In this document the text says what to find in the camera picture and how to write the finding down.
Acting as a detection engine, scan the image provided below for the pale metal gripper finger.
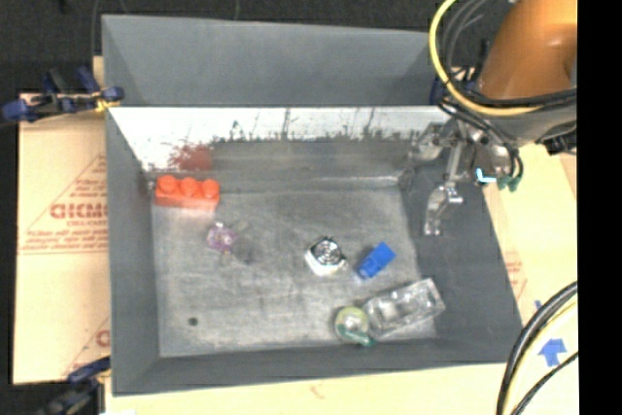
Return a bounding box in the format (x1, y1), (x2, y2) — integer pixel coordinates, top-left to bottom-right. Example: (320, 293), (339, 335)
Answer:
(422, 183), (466, 238)

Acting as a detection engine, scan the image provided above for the small blue block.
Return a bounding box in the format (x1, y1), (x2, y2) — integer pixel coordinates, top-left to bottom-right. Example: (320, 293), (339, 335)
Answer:
(355, 241), (397, 281)

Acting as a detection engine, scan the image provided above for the clear plastic box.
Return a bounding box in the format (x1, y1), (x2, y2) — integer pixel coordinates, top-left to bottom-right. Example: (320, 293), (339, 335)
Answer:
(363, 277), (447, 341)

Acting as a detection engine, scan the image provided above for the white and silver round object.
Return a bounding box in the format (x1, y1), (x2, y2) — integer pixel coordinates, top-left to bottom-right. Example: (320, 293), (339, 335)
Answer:
(303, 235), (350, 278)

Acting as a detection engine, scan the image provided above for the green and white tape roll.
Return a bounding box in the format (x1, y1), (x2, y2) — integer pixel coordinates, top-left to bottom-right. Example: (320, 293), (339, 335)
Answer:
(333, 304), (376, 348)

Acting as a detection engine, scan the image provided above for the grey metal bin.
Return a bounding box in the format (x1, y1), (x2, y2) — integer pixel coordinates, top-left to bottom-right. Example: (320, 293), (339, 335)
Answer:
(100, 14), (524, 395)

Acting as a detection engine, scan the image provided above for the small purple clear toy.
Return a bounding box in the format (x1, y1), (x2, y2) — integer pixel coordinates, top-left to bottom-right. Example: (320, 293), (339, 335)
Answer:
(205, 222), (240, 255)

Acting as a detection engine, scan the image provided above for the red toy building brick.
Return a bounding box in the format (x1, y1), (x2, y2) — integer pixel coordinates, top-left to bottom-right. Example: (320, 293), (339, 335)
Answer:
(155, 174), (222, 211)

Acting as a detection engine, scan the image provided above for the brown cardboard board, red print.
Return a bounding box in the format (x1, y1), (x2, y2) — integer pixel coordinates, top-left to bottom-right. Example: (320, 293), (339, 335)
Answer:
(12, 55), (578, 386)

